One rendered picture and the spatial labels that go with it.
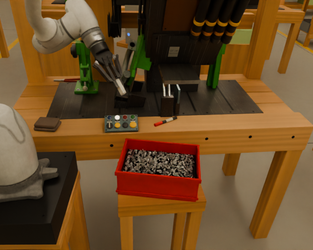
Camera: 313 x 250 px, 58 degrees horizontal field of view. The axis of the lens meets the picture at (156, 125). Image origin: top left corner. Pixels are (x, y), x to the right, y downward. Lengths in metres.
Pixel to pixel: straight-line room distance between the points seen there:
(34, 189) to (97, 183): 1.38
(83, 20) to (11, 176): 0.67
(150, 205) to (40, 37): 0.80
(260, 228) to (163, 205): 1.04
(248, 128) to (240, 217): 0.94
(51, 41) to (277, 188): 1.40
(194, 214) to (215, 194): 1.12
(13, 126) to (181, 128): 0.74
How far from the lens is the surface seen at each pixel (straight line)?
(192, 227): 1.25
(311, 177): 2.76
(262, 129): 1.44
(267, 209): 1.90
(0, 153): 0.88
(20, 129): 0.89
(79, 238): 1.39
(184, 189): 1.07
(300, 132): 1.56
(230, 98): 1.65
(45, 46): 1.30
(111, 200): 2.19
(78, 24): 1.26
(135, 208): 1.10
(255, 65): 1.97
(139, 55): 1.36
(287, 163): 1.67
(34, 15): 1.18
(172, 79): 1.23
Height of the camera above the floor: 1.63
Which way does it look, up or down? 33 degrees down
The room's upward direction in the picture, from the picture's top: 3 degrees clockwise
